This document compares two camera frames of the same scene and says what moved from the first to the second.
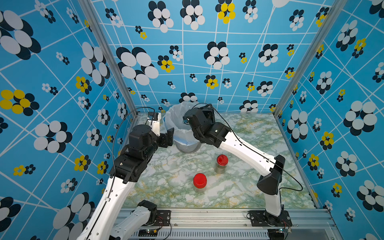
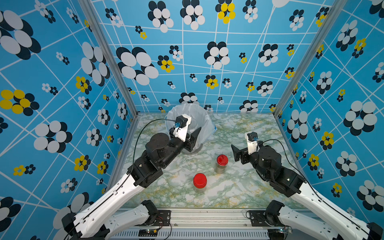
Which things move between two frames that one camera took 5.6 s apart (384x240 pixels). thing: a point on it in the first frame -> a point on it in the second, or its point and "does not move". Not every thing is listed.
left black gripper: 167,138 -> 189,144
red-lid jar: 222,160 does not move
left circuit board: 148,232 does not move
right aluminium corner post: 336,8 does not move
